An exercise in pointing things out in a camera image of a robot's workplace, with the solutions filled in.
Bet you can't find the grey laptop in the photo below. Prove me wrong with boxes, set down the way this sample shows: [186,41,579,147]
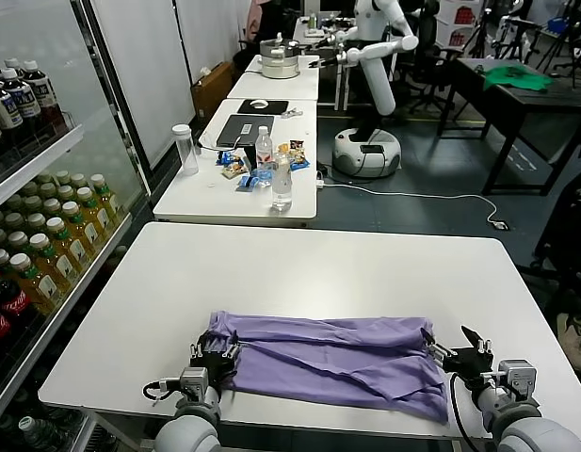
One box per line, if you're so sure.
[216,114,276,149]

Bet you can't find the white humanoid robot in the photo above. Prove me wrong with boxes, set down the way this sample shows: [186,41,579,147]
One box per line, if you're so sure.
[307,0,419,179]

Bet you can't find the blue storage bins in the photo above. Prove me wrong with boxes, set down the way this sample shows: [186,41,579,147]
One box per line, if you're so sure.
[538,17,577,38]

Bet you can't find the black table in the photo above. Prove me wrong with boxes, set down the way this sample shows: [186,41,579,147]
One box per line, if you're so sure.
[452,56,581,198]

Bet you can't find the water bottle red label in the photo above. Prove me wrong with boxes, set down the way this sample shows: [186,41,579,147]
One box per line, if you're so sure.
[254,125,277,171]

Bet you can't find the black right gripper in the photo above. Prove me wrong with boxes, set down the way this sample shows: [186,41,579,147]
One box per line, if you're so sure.
[420,325,493,387]

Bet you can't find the metal steamer pot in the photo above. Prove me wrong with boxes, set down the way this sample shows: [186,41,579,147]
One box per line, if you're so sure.
[259,31,301,80]

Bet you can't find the black mouse pad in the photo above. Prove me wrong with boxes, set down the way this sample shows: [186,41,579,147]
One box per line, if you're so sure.
[236,98,290,116]

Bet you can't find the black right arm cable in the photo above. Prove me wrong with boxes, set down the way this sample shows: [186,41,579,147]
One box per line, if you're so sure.
[448,373,482,451]

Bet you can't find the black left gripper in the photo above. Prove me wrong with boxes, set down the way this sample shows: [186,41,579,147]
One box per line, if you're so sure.
[190,331,240,392]

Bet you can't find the white cooler shelf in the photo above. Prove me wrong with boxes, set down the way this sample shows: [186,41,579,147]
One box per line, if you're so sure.
[0,122,85,213]

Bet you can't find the water bottle white cap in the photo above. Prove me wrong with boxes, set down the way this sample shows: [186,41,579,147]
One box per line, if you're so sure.
[16,414,60,452]

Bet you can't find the green cloth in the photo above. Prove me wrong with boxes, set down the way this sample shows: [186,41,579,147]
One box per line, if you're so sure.
[482,65,555,93]

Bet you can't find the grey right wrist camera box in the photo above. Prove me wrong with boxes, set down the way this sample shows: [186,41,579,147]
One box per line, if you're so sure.
[499,360,540,401]

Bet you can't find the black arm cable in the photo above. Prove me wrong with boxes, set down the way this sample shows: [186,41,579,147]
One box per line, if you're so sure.
[448,373,482,451]
[142,379,182,405]

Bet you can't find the black office chair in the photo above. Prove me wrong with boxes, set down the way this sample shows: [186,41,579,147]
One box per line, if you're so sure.
[405,0,459,117]
[533,177,581,303]

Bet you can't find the white floor cable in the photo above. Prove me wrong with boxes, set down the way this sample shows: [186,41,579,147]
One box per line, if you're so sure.
[317,181,501,225]

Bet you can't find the white cluttered table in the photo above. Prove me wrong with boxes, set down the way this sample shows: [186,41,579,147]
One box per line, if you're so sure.
[292,16,355,47]

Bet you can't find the glass door drinks cooler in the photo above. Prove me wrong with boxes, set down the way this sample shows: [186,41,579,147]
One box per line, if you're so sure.
[0,0,154,452]

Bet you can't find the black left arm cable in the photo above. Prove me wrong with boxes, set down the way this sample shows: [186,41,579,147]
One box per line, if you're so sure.
[142,379,182,405]

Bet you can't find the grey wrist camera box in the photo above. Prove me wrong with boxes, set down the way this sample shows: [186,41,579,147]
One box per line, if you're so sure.
[179,366,210,402]
[499,360,540,401]

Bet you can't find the person in pink top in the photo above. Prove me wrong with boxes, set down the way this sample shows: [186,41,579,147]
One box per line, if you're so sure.
[246,0,268,40]

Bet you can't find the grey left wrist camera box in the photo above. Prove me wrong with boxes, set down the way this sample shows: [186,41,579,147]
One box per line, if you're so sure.
[179,366,210,402]

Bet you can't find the purple t-shirt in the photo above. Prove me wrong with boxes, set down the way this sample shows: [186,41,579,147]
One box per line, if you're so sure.
[207,309,450,428]

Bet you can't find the white rectangular table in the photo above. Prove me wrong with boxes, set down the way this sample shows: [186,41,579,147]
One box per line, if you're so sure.
[153,97,319,230]
[243,53,321,75]
[226,71,320,102]

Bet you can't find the beige snack packet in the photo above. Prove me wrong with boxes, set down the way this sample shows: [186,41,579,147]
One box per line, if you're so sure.
[220,161,248,180]

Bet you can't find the clear plastic water bottle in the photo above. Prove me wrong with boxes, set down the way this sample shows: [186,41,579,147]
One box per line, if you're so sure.
[270,151,295,214]

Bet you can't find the tan sneaker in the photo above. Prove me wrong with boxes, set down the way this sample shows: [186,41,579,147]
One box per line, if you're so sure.
[555,312,581,374]

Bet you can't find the brown cardboard box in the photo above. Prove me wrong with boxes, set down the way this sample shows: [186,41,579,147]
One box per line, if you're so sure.
[190,60,235,120]

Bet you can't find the clear jar white lid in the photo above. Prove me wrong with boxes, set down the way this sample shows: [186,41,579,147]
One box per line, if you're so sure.
[171,123,200,177]

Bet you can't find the white shelf red boxes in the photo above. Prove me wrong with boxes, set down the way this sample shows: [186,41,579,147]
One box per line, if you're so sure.
[434,0,485,48]

